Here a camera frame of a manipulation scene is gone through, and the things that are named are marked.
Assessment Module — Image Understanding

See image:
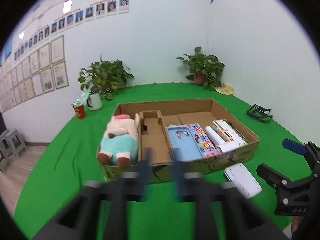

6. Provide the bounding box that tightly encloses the left potted green plant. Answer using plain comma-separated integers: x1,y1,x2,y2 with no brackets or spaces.
78,57,135,101

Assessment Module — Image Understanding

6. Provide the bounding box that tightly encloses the right potted green plant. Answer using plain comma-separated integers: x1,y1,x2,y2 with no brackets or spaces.
176,47,225,90

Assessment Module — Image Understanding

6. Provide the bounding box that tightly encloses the red paper cup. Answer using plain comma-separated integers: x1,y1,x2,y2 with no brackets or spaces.
72,91,90,120

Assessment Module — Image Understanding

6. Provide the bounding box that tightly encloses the potted green plant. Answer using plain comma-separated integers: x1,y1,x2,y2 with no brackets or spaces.
78,57,135,101
176,47,225,90

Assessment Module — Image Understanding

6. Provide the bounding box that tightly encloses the large shallow cardboard box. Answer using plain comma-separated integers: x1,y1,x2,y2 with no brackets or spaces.
97,99,260,183

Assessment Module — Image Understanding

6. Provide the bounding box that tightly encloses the narrow cardboard divider tray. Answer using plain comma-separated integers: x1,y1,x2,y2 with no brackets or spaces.
139,110,171,166

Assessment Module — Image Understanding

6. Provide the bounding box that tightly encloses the framed certificate upper right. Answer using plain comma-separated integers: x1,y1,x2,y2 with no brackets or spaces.
50,36,65,64

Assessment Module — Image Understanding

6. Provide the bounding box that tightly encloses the black folding stand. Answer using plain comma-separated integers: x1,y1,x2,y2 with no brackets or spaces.
246,104,273,124

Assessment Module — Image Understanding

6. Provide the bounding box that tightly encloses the yellow cloth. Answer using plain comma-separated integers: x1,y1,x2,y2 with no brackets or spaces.
214,83,234,95

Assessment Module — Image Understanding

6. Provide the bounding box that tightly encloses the white hair dryer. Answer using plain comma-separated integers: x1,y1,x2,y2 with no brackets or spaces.
204,126,241,154

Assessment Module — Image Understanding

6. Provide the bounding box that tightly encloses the framed certificate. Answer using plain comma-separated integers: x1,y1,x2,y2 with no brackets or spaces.
52,61,69,89
50,36,65,64

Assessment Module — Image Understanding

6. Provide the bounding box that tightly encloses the grey plastic stool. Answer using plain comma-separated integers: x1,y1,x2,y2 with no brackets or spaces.
5,129,27,159
1,129,11,174

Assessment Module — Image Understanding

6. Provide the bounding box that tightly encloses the pink pig plush toy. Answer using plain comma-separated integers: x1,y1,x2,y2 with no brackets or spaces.
97,113,140,168

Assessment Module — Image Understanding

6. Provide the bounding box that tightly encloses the white flat device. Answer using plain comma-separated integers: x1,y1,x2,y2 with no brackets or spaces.
224,163,262,199

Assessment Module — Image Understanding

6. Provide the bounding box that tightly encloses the green table cloth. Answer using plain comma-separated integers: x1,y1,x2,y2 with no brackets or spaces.
14,83,310,239

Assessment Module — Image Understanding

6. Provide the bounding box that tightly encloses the framed certificate lower right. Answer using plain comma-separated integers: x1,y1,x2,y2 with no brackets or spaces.
52,61,69,89

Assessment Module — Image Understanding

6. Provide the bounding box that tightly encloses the person's left hand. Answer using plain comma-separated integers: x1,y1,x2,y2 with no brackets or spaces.
291,216,303,233

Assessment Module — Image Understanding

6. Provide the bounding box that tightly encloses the white enamel mug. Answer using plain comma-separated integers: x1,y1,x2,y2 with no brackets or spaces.
87,93,103,111

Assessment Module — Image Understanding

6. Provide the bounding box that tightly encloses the colourful board game box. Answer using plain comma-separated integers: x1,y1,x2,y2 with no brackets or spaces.
187,124,219,158

